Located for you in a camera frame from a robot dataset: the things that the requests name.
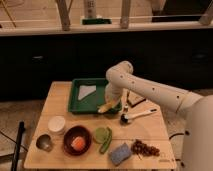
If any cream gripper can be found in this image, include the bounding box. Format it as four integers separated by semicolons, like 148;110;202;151
105;88;122;106

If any yellow banana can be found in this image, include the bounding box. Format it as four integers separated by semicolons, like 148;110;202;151
98;101;118;113

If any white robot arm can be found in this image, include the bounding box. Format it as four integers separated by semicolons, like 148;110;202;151
105;61;213;171

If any green plastic tray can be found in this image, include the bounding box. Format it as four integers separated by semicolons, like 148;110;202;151
67;77;123;115

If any small fork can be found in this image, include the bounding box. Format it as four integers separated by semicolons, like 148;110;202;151
123;90;130;112

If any green lime slice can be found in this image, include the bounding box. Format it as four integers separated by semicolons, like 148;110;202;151
93;127;109;144

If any wooden table board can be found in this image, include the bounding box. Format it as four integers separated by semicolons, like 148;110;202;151
24;82;177;169

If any green cucumber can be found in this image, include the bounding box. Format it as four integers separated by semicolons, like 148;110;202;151
99;127;112;154

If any dark red bowl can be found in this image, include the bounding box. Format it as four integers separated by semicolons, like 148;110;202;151
63;125;91;156

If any orange carrot piece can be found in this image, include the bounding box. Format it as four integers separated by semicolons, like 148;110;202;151
71;136;85;151

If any bunch of dark grapes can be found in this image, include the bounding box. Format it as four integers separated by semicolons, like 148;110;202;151
131;140;160;156

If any blue sponge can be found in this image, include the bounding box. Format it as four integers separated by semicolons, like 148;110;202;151
109;143;132;166

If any white round container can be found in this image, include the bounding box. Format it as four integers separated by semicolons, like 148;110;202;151
48;116;65;135

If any green box on shelf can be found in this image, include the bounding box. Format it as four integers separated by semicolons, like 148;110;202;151
82;18;112;25

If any small metal cup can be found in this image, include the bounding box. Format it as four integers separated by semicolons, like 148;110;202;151
36;134;53;152

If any black pole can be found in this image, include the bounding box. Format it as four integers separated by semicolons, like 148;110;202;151
10;121;25;171

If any white handled dish brush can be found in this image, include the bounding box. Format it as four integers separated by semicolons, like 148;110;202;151
120;109;156;124

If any black cable on floor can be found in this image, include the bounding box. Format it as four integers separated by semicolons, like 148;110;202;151
168;132;186;141

